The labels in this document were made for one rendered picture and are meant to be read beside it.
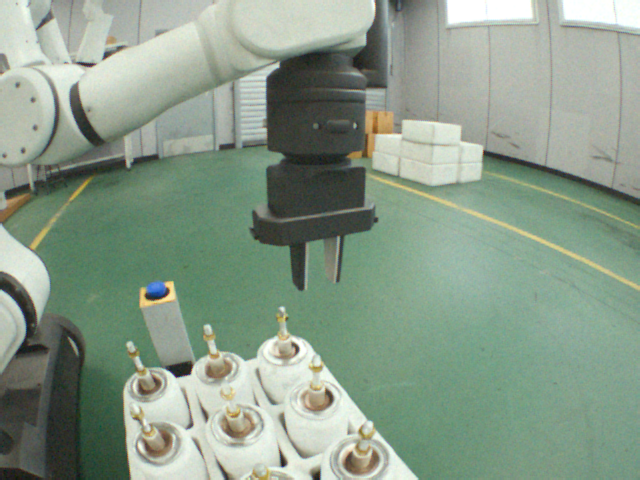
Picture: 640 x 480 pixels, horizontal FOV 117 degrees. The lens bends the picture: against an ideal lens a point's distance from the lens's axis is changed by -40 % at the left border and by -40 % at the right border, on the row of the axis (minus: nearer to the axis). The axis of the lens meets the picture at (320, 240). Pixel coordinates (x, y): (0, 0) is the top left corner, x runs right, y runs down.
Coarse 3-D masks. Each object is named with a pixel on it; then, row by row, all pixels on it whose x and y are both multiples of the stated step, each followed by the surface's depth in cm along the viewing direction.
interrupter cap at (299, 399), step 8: (304, 384) 44; (328, 384) 44; (296, 392) 43; (304, 392) 43; (328, 392) 43; (336, 392) 43; (296, 400) 41; (304, 400) 42; (328, 400) 42; (336, 400) 41; (296, 408) 40; (304, 408) 40; (312, 408) 40; (320, 408) 40; (328, 408) 40; (336, 408) 40; (304, 416) 39; (312, 416) 39; (320, 416) 39; (328, 416) 39
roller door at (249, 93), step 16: (240, 80) 461; (256, 80) 474; (240, 96) 469; (256, 96) 485; (368, 96) 586; (384, 96) 605; (240, 112) 479; (256, 112) 495; (240, 128) 489; (256, 128) 508; (240, 144) 499; (256, 144) 515
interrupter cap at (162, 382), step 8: (152, 368) 45; (136, 376) 42; (152, 376) 43; (160, 376) 43; (128, 384) 40; (136, 384) 41; (160, 384) 42; (168, 384) 42; (128, 392) 39; (136, 392) 39; (144, 392) 40; (152, 392) 40; (160, 392) 40; (136, 400) 38; (144, 400) 38; (152, 400) 39
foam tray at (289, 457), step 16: (256, 368) 57; (192, 384) 51; (256, 384) 53; (192, 400) 48; (256, 400) 51; (128, 416) 42; (192, 416) 45; (272, 416) 46; (352, 416) 46; (128, 432) 39; (192, 432) 41; (352, 432) 45; (128, 448) 36; (208, 448) 39; (288, 448) 40; (208, 464) 36; (288, 464) 38; (304, 464) 38; (320, 464) 38; (400, 464) 37
